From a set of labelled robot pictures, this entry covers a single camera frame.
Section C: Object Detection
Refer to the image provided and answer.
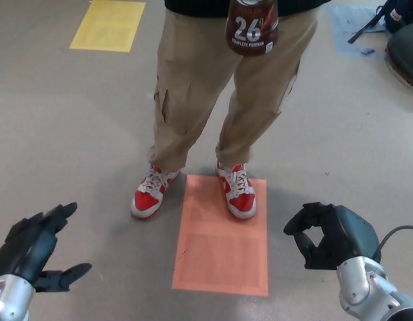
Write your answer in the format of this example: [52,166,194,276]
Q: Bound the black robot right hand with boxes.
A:
[282,202,383,271]

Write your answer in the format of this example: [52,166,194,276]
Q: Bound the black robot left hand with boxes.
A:
[0,202,93,294]

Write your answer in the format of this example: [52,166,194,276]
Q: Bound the brown protein shake bottle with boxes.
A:
[224,0,280,56]

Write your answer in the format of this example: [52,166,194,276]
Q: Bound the red white sneaker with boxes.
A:
[131,163,181,221]
[215,161,258,220]

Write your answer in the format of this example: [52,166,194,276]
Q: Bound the orange paper sheet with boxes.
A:
[171,173,270,297]

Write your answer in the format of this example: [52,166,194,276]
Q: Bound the grey round seat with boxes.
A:
[384,23,413,91]

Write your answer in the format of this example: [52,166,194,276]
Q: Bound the blue paper sheet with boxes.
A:
[327,5,388,56]

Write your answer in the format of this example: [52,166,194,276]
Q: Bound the khaki cargo trousers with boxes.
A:
[147,3,319,171]

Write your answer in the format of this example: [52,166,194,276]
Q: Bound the black backpack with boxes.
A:
[347,0,413,44]

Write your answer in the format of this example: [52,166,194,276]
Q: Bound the yellow paper sheet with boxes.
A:
[68,0,147,54]

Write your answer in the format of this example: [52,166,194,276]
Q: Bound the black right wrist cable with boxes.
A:
[376,225,413,255]

